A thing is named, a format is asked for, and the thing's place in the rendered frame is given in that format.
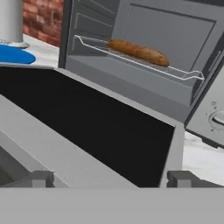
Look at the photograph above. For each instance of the grey cylindrical container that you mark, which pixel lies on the grey cylindrical container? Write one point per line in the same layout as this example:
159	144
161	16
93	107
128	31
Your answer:
11	22

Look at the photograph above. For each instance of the grey toaster oven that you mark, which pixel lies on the grey toaster oven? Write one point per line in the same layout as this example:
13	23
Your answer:
163	43

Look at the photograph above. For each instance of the blue plate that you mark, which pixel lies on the blue plate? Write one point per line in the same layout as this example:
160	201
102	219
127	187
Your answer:
14	55

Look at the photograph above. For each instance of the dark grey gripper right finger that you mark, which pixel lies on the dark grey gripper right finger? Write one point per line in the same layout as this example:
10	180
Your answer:
179	179

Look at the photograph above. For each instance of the grey toaster oven door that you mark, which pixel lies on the grey toaster oven door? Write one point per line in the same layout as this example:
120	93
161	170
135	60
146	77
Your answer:
96	122

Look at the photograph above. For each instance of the brown baguette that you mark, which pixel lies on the brown baguette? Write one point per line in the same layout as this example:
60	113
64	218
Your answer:
138	52

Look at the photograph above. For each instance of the grey toaster oven knob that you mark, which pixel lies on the grey toaster oven knob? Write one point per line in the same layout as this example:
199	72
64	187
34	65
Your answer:
218	119

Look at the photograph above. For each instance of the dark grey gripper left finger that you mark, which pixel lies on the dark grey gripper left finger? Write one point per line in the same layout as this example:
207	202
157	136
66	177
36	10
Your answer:
40	179

